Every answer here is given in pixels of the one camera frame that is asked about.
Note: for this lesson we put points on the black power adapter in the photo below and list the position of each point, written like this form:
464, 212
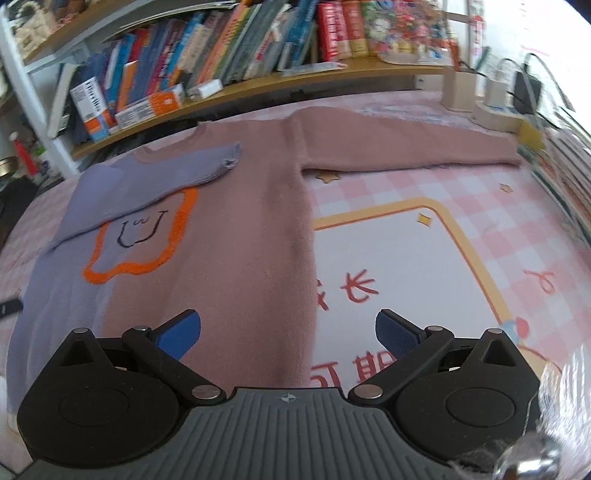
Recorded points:
524, 94

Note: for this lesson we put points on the beige power strip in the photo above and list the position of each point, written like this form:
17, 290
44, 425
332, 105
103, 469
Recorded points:
496, 117

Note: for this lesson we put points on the tall white orange toothpaste box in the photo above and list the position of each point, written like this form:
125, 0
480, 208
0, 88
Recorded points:
92, 108

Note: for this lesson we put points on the pink printed desk mat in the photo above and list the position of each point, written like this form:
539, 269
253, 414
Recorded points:
415, 258

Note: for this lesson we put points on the colourful figurine display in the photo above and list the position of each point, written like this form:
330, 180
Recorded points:
411, 30

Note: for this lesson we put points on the white charger block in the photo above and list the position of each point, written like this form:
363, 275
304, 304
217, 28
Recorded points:
205, 89

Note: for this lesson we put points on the pink and purple sweater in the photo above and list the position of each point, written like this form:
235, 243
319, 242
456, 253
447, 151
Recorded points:
240, 230

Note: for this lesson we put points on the gold metal bowl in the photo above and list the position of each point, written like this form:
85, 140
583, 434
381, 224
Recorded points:
7, 167

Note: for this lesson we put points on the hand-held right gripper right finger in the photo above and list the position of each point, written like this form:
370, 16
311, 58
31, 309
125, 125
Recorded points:
397, 334

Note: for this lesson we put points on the stack of colourful booklets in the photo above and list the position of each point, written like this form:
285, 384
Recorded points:
563, 170

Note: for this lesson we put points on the red tassel ornament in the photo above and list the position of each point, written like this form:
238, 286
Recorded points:
24, 154

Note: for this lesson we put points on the flat pale packet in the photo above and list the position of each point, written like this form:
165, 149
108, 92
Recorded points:
314, 69

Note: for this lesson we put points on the long white orange toothpaste box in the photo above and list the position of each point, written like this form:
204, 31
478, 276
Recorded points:
150, 107

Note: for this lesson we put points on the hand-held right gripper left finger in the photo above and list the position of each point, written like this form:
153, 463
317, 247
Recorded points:
178, 334

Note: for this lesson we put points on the wooden bookshelf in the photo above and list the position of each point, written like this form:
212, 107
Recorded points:
277, 85

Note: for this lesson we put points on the row of books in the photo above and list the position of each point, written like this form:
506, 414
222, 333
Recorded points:
240, 41

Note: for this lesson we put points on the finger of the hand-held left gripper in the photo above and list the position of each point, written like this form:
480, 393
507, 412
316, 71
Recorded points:
9, 308

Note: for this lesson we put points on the white plug adapter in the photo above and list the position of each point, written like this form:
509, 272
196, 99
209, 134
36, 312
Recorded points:
497, 87

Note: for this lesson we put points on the beige pen holder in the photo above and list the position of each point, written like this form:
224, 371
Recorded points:
457, 92

